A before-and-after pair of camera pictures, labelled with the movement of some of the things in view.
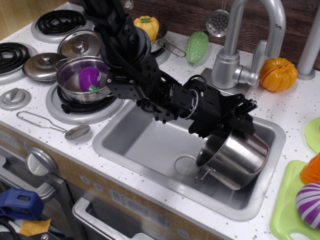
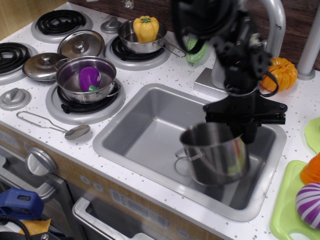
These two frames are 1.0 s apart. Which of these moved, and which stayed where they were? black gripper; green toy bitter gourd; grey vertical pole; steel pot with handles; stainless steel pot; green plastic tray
Moved: black gripper; stainless steel pot
Stayed: green plastic tray; grey vertical pole; green toy bitter gourd; steel pot with handles
